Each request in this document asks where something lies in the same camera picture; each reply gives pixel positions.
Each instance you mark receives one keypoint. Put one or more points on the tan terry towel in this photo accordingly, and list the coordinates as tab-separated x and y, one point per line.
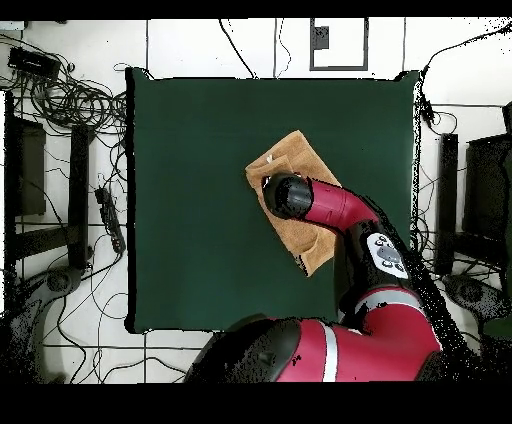
300	236

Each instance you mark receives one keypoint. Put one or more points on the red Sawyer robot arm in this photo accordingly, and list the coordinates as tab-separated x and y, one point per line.
336	204

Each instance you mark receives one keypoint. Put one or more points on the black flat panel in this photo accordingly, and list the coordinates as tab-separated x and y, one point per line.
30	172
486	188

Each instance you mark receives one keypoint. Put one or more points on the dark green table cloth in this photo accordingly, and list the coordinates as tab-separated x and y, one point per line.
192	240

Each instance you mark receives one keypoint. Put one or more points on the long black power strip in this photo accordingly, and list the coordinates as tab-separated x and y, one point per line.
110	218

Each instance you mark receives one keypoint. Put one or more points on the grey stand base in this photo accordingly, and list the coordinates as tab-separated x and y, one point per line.
468	292
60	280

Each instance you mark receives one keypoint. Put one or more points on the black box device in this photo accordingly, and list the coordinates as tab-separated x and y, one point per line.
34	63

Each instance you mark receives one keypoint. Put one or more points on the dark green round pad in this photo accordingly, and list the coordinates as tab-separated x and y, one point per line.
498	328

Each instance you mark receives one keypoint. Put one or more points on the grey rectangular frame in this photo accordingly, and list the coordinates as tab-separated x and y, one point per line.
338	68

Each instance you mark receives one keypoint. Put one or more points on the black upright post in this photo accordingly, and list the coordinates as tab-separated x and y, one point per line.
447	192
78	192

